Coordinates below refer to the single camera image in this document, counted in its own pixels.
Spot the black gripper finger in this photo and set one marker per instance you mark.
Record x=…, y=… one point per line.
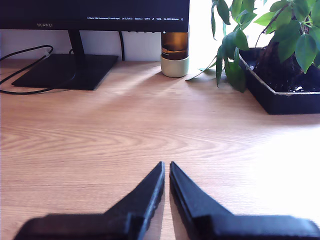
x=147, y=195
x=190, y=197

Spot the amber glass jar, pale base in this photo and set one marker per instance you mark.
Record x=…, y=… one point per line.
x=175, y=67

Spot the black planter tray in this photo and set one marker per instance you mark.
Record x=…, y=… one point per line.
x=287, y=102

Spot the black Huawei monitor with stand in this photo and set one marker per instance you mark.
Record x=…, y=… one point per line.
x=100, y=10

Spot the green leafy potted plant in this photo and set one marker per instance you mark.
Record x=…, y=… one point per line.
x=305, y=50

